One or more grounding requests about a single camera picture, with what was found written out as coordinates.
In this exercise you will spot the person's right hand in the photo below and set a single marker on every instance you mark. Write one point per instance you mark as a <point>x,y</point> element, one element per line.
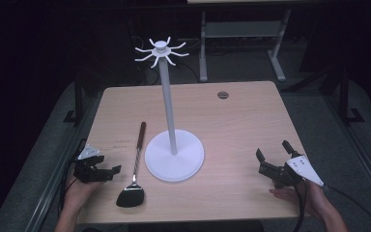
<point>312,199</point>

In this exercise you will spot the person's left hand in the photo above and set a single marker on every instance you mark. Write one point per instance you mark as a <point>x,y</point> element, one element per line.
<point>77,195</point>

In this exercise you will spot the white metal table frame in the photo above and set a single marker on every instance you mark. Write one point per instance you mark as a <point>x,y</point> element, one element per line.
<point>238,29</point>

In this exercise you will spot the white utensil rack stand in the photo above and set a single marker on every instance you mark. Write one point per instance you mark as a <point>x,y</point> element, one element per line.
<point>169,106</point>

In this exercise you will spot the round grey table grommet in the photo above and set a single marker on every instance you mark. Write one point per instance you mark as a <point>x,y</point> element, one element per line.
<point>222,95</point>

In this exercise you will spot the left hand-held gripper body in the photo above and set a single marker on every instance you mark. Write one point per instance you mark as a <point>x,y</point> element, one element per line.
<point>91,174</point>

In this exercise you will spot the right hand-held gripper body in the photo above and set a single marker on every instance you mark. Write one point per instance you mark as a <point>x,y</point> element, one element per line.
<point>302,167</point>

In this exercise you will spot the black metal stand leg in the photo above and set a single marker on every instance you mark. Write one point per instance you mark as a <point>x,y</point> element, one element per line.
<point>346,100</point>
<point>78,103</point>

